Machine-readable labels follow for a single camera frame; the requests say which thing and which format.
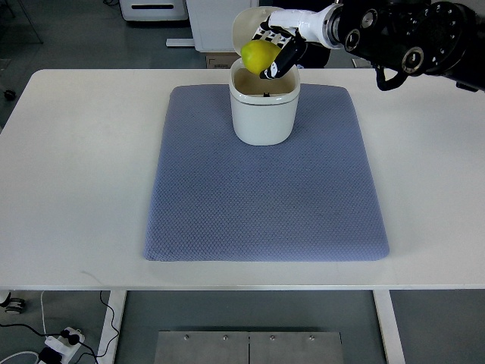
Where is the yellow lemon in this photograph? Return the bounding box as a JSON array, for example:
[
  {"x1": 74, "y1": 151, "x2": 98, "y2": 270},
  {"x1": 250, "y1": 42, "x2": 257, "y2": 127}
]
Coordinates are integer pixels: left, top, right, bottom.
[{"x1": 241, "y1": 39, "x2": 281, "y2": 75}]

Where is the right white table leg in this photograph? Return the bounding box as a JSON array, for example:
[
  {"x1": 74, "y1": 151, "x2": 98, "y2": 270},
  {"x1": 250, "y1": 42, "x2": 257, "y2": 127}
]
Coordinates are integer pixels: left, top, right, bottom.
[{"x1": 373, "y1": 290, "x2": 405, "y2": 364}]

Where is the metal floor plate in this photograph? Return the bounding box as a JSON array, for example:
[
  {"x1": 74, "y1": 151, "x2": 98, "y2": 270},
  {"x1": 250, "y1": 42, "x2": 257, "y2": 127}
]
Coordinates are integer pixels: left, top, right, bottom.
[{"x1": 155, "y1": 331, "x2": 344, "y2": 363}]

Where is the left white table leg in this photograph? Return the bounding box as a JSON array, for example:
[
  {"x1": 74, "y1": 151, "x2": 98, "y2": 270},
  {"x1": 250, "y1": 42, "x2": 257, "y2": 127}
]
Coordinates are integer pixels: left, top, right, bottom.
[{"x1": 96, "y1": 290, "x2": 127, "y2": 364}]

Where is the cardboard box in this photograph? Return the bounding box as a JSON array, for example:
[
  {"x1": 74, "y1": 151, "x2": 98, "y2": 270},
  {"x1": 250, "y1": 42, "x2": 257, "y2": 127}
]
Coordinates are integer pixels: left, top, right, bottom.
[{"x1": 205, "y1": 52, "x2": 239, "y2": 69}]

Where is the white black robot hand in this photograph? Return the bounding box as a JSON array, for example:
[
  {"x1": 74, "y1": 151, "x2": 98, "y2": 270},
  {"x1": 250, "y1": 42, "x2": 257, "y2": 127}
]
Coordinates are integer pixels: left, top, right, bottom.
[{"x1": 240, "y1": 4, "x2": 341, "y2": 80}]

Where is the grey floor socket plate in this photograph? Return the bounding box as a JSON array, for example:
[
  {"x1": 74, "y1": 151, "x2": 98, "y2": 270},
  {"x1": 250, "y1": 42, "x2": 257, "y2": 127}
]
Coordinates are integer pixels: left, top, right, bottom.
[{"x1": 352, "y1": 58, "x2": 373, "y2": 68}]

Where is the black caster wheel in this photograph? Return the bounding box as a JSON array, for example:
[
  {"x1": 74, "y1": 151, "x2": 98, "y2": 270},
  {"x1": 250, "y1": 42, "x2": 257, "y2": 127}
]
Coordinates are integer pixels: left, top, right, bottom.
[{"x1": 3, "y1": 89, "x2": 16, "y2": 101}]

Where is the white cabinet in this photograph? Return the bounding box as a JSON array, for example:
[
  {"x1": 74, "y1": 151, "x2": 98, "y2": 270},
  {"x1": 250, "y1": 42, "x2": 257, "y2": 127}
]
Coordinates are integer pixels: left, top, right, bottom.
[{"x1": 165, "y1": 0, "x2": 260, "y2": 53}]

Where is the white appliance with slot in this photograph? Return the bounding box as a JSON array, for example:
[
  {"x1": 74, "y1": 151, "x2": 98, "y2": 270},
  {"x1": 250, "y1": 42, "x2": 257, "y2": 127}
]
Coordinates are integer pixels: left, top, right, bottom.
[{"x1": 119, "y1": 0, "x2": 189, "y2": 21}]

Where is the white trash bin open lid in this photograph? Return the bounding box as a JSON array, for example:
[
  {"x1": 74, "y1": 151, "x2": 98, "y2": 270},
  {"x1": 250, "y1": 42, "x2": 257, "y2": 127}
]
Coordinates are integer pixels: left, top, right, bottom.
[{"x1": 229, "y1": 8, "x2": 300, "y2": 146}]

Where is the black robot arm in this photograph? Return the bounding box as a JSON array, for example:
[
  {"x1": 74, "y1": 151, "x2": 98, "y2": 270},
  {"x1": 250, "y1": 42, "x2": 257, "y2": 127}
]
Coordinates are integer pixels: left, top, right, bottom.
[{"x1": 330, "y1": 1, "x2": 484, "y2": 92}]

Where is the white table leg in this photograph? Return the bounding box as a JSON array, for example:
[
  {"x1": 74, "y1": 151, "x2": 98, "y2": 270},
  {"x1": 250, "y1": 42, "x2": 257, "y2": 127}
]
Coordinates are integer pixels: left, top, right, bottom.
[
  {"x1": 96, "y1": 290, "x2": 127, "y2": 364},
  {"x1": 373, "y1": 290, "x2": 405, "y2": 364}
]

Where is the blue textured mat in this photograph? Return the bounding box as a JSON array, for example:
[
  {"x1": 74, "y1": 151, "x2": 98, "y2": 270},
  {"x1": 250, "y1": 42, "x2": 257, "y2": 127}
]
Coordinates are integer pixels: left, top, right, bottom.
[{"x1": 144, "y1": 84, "x2": 390, "y2": 262}]

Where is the white cable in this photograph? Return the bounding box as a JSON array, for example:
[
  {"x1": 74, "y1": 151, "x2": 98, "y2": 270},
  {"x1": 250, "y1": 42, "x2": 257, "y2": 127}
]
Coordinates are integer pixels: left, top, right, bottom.
[{"x1": 0, "y1": 290, "x2": 49, "y2": 364}]

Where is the black power cable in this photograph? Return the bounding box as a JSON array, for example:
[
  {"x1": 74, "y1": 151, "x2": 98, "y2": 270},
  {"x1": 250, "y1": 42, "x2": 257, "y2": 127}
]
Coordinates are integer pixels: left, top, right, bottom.
[{"x1": 0, "y1": 290, "x2": 121, "y2": 364}]

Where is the white power strip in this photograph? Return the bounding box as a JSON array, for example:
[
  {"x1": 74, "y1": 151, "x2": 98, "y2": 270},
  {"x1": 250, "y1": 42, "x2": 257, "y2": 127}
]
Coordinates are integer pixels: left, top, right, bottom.
[{"x1": 39, "y1": 327, "x2": 85, "y2": 364}]

